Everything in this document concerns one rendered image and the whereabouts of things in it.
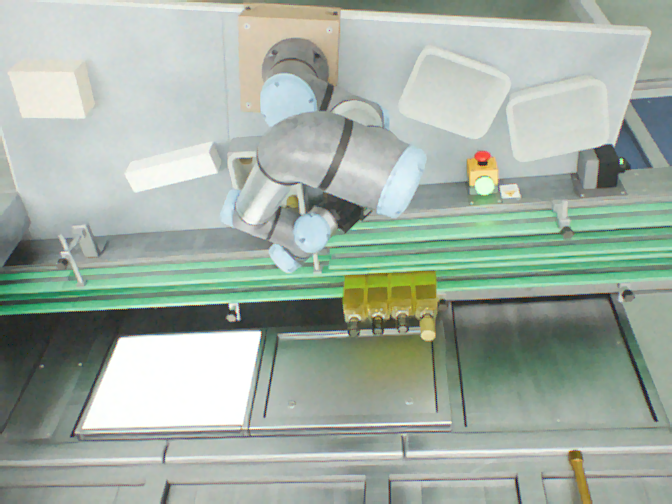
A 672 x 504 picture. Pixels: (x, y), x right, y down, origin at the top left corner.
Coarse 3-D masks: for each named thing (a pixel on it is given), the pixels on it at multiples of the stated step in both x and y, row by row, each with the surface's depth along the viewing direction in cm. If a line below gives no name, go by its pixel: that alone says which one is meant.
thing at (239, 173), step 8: (240, 152) 175; (248, 152) 174; (232, 160) 176; (232, 168) 177; (240, 168) 183; (248, 168) 185; (232, 176) 179; (240, 176) 183; (248, 176) 187; (240, 184) 183; (296, 192) 189; (304, 208) 183
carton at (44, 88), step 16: (16, 64) 170; (32, 64) 170; (48, 64) 170; (64, 64) 170; (80, 64) 170; (16, 80) 168; (32, 80) 168; (48, 80) 168; (64, 80) 167; (80, 80) 170; (16, 96) 171; (32, 96) 171; (48, 96) 170; (64, 96) 170; (80, 96) 170; (32, 112) 173; (48, 112) 173; (64, 112) 173; (80, 112) 172
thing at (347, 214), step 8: (344, 200) 158; (328, 208) 155; (336, 208) 158; (344, 208) 158; (352, 208) 157; (360, 208) 158; (336, 216) 155; (344, 216) 156; (352, 216) 158; (360, 216) 159; (344, 224) 155; (352, 224) 159; (344, 232) 158
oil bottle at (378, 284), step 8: (368, 280) 178; (376, 280) 178; (384, 280) 177; (368, 288) 176; (376, 288) 175; (384, 288) 175; (368, 296) 173; (376, 296) 173; (384, 296) 172; (368, 304) 171; (376, 304) 171; (384, 304) 170; (368, 312) 171; (376, 312) 170; (384, 312) 170; (384, 320) 172
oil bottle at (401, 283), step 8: (392, 272) 179; (400, 272) 178; (408, 272) 178; (392, 280) 176; (400, 280) 176; (408, 280) 175; (392, 288) 174; (400, 288) 173; (408, 288) 173; (392, 296) 172; (400, 296) 171; (408, 296) 171; (392, 304) 170; (400, 304) 169; (408, 304) 169; (392, 312) 170; (408, 312) 169
